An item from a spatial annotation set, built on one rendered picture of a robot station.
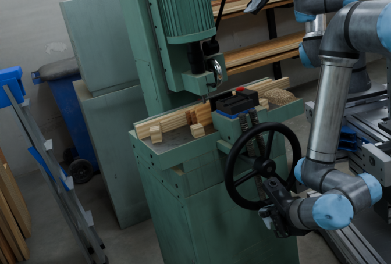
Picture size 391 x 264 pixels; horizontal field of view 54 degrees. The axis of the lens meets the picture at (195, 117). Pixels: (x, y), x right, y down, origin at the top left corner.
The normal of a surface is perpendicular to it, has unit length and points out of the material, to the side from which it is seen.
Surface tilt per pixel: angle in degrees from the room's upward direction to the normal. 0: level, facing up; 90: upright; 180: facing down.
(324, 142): 77
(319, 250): 0
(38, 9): 90
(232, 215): 90
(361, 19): 61
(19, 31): 90
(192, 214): 90
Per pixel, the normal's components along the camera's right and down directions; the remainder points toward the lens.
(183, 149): 0.45, 0.22
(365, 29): -0.89, 0.17
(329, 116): -0.30, 0.17
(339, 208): 0.30, -0.26
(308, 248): -0.19, -0.92
